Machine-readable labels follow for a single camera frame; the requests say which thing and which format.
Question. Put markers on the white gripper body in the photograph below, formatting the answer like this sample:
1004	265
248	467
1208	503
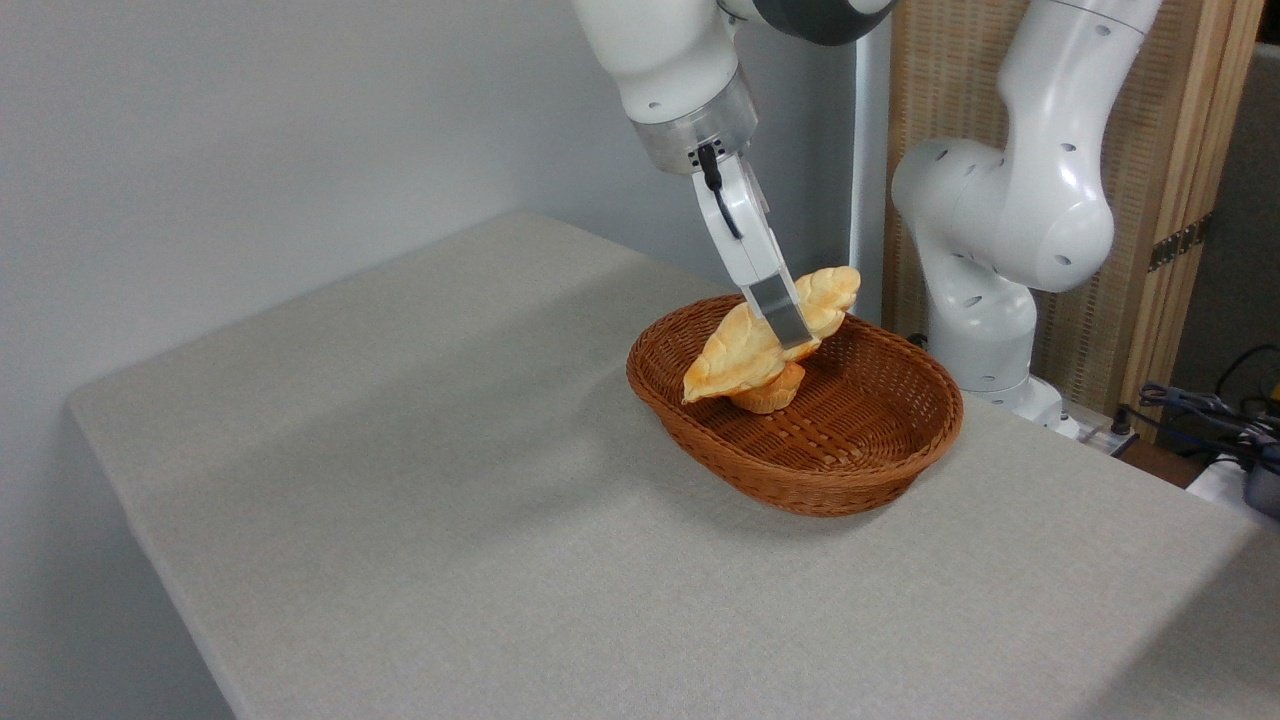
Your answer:
745	240

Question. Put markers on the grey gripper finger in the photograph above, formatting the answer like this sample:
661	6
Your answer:
785	315

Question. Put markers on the long braided bread loaf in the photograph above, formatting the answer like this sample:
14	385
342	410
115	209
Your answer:
740	350

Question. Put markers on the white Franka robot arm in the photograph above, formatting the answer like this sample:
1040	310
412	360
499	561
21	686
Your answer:
1020	200

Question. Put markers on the black plug at robot base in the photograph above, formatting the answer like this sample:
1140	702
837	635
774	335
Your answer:
1122	420

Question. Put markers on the round flower-shaped bread bun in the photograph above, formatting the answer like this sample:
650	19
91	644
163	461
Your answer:
770	393

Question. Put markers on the brown oval wicker basket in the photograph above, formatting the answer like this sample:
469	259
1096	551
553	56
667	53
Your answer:
850	450

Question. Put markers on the white vertical pole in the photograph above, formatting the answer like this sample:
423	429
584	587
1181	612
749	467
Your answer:
868	200

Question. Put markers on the grey tablecloth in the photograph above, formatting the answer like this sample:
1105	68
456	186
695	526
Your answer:
500	550

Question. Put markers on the metal screen hinge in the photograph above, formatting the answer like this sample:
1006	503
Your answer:
1178	243

